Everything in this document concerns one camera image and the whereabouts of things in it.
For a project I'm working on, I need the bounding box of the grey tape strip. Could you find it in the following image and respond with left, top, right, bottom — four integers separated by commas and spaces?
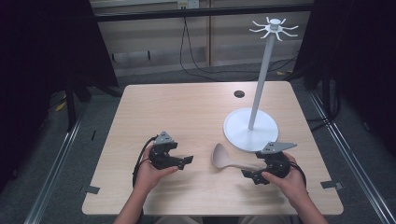
79, 184, 101, 195
320, 180, 345, 191

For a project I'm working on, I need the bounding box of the beige plastic ladle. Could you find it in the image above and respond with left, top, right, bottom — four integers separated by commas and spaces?
210, 142, 265, 173

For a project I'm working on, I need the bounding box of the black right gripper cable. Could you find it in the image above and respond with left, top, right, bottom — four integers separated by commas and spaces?
289, 161, 308, 189

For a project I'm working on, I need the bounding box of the black horizontal bar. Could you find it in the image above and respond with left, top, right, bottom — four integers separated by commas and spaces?
93, 3, 314, 23

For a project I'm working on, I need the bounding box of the black metal stand leg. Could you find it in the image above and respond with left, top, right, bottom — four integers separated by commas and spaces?
64, 76, 78, 133

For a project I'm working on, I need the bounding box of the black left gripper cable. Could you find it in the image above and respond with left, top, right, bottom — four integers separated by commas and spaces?
132, 134, 160, 189

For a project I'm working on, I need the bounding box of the person's left hand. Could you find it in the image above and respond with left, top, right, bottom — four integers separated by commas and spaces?
134, 145, 180, 195

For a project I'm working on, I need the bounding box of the black curtain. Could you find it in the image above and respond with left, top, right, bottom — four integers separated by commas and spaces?
293, 0, 396, 160
0, 0, 120, 188

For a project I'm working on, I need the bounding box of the white wall power socket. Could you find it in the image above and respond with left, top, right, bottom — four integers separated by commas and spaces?
177, 0, 200, 9

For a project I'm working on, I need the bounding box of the grey metal floor rail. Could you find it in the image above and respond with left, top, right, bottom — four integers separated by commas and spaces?
23, 115, 84, 224
307, 90, 396, 224

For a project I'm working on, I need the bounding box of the black cable on wall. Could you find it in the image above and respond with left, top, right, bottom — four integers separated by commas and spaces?
178, 17, 301, 82

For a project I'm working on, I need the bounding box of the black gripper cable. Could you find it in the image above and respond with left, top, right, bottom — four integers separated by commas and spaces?
289, 161, 308, 189
132, 134, 160, 189

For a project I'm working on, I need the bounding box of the white hook rack stand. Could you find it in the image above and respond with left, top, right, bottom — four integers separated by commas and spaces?
222, 16, 300, 154

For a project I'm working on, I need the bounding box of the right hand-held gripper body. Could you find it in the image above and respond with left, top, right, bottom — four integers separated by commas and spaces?
255, 141, 298, 180

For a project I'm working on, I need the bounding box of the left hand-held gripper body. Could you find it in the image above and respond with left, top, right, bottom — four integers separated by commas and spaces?
148, 131, 179, 171

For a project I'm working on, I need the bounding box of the person's right hand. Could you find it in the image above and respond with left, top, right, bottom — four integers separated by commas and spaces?
261, 152, 309, 210

